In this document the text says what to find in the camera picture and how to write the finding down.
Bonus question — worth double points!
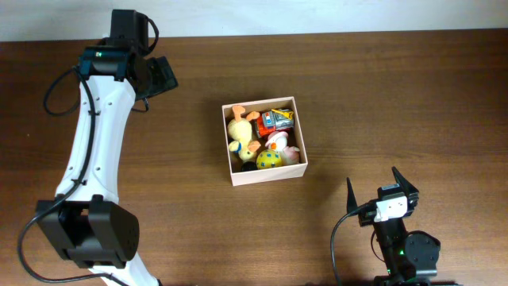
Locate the white cardboard box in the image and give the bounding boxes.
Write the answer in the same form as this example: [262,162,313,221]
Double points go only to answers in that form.
[221,97,308,186]

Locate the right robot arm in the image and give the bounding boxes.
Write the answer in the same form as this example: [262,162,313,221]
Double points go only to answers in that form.
[347,167,441,286]

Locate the red grey toy truck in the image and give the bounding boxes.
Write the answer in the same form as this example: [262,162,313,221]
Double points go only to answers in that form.
[254,109,294,138]

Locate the pink hat duck figure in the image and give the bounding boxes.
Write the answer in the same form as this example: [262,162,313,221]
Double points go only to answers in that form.
[265,131,300,166]

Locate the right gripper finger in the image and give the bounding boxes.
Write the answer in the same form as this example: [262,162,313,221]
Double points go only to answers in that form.
[346,177,358,213]
[391,166,418,194]

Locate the yellow plush duck toy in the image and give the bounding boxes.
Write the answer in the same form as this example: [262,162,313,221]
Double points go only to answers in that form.
[227,105,261,162]

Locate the left black cable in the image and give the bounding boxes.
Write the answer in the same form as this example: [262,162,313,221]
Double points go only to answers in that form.
[16,15,160,285]

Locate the black cable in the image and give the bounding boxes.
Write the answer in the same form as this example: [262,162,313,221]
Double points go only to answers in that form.
[329,202,376,286]
[16,15,160,285]

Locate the yellow ball blue letters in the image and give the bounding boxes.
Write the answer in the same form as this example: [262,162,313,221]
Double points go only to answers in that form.
[256,149,283,169]

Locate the black round lid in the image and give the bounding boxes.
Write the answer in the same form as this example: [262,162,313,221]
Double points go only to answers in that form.
[241,161,257,172]

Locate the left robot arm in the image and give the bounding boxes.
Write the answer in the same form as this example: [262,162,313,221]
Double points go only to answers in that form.
[31,10,179,285]

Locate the right black cable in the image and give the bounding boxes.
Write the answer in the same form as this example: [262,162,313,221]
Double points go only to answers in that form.
[329,202,376,286]

